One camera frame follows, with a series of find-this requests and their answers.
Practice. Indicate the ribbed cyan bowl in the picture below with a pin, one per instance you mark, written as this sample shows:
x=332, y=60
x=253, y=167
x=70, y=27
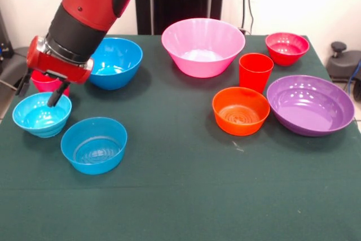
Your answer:
x=36, y=128

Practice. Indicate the large pink bowl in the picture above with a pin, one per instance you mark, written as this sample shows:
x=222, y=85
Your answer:
x=203, y=43

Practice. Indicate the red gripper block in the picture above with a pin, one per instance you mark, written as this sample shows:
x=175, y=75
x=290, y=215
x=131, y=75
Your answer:
x=62, y=67

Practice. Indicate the flat-bottomed blue bowl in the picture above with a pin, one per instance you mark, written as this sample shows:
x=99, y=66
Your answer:
x=93, y=167

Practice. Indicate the grey black equipment base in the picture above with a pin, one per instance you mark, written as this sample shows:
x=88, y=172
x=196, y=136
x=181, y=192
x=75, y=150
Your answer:
x=342, y=63
x=14, y=63

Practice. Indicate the dark green table cloth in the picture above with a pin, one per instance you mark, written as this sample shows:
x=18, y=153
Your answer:
x=180, y=196

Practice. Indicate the deep blue bowl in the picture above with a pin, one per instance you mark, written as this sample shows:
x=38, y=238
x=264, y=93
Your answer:
x=118, y=52

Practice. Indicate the wide purple bowl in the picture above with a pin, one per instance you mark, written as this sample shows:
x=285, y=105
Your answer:
x=310, y=108

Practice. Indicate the red cup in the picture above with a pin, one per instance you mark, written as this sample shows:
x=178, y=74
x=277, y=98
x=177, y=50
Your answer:
x=253, y=77

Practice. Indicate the ribbed pink-red cup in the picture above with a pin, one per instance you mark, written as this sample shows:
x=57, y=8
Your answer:
x=42, y=84

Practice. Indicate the small crimson bowl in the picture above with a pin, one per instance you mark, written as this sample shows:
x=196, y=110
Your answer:
x=286, y=57

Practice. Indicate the orange bowl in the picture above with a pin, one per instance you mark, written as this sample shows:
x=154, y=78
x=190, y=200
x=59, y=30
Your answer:
x=239, y=128

